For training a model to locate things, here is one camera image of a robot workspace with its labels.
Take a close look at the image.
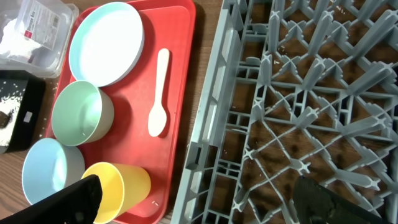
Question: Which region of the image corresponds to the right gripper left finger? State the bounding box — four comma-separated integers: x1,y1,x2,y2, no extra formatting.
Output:
1,174,103,224

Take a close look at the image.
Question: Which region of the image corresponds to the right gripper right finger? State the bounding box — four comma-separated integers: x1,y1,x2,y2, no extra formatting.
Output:
293,176,382,224

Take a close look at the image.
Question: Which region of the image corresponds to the yellow cup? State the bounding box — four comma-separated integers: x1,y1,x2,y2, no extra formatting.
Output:
82,162,151,223

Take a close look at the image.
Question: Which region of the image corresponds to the light blue bowl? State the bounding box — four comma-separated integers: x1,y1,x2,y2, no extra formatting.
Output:
22,138,85,205

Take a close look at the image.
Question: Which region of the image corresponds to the green bowl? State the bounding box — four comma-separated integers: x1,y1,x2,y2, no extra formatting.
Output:
52,80,114,146

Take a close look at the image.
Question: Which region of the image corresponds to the brown food scrap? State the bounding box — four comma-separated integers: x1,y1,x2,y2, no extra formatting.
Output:
0,111,11,129

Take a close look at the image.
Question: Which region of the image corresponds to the pile of white rice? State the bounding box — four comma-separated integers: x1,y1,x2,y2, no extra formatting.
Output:
1,79,27,146

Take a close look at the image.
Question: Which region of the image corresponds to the light blue plate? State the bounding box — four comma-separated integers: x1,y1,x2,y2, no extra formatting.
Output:
68,2,145,87

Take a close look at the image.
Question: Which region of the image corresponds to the white tissue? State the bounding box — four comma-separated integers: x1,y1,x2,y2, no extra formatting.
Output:
1,19,41,58

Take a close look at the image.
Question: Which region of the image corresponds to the grey dishwasher rack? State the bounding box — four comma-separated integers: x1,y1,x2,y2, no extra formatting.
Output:
171,0,397,223

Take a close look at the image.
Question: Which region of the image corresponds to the black waste tray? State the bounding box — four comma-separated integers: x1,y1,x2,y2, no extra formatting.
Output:
1,70,45,154

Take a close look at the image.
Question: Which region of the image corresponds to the clear plastic waste bin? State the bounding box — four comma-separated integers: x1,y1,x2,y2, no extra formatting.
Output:
1,0,79,78

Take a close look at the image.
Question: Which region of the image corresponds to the white plastic spoon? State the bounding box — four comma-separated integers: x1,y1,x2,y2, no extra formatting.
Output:
147,49,170,137

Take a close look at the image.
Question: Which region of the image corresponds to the red serving tray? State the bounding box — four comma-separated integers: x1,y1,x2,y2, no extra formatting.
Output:
44,0,197,224

